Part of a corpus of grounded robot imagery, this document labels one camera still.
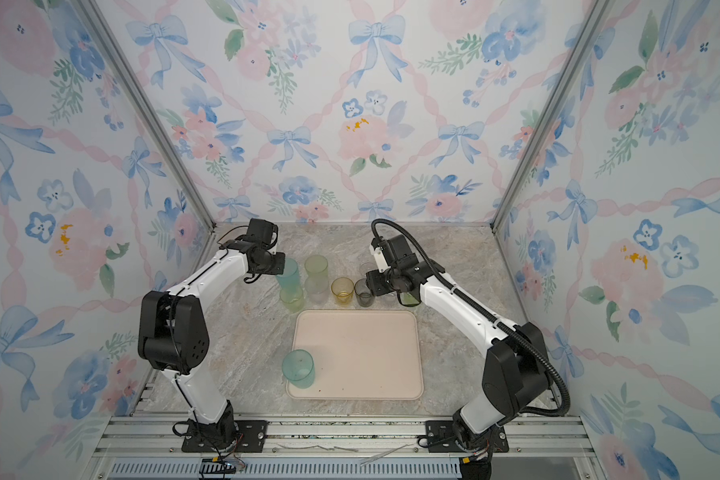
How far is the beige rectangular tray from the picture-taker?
0.82 meters

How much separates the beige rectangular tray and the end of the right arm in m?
0.23

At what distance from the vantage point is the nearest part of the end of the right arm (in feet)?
1.95
